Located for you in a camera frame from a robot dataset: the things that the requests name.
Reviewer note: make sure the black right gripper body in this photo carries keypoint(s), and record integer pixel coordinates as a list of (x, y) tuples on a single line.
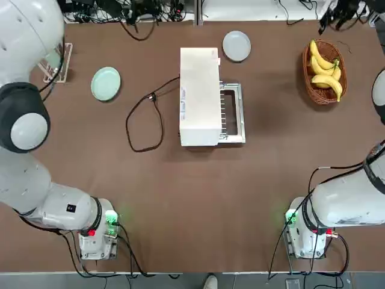
[(346, 4)]

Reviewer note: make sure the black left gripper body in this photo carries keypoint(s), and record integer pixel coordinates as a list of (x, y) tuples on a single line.
[(132, 13)]

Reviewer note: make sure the white oven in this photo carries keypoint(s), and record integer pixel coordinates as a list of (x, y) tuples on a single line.
[(200, 99)]

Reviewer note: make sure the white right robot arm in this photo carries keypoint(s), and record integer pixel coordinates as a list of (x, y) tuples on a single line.
[(346, 204)]

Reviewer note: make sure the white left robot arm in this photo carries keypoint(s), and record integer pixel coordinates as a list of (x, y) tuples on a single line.
[(27, 168)]

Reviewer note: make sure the yellow banana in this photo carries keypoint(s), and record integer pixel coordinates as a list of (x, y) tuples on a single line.
[(323, 71), (329, 82), (320, 57)]

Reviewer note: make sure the brown wicker basket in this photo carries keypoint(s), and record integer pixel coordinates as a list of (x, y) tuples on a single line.
[(311, 87)]

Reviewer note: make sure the light green round plate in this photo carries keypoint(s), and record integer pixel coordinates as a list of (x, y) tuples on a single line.
[(106, 83)]

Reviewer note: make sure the clear acrylic cup rack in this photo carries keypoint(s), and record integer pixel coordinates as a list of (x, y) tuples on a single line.
[(66, 60)]

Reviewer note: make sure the light green cup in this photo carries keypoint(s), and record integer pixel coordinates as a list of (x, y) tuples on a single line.
[(55, 58)]

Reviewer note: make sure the grey round plate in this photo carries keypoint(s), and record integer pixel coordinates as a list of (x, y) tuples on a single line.
[(236, 46)]

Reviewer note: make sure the grey floor socket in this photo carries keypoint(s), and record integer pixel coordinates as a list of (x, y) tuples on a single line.
[(292, 283)]

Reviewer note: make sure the person's shoe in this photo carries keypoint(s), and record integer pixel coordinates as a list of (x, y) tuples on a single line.
[(210, 282)]

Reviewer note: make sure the aluminium frame post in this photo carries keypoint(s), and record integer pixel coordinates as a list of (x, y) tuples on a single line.
[(199, 12)]

